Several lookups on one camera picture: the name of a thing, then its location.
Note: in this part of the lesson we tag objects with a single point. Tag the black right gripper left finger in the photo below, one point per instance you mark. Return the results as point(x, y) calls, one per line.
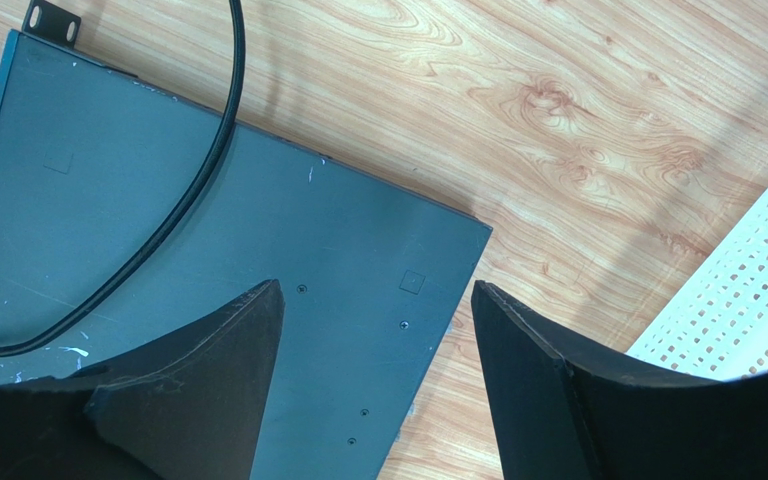
point(187, 405)

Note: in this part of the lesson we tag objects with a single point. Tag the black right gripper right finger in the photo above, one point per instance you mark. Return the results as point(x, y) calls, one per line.
point(564, 406)

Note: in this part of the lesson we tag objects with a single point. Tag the dark grey network switch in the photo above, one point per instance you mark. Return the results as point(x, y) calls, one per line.
point(92, 159)

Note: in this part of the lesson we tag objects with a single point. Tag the white plastic basket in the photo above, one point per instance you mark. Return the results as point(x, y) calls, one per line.
point(716, 325)

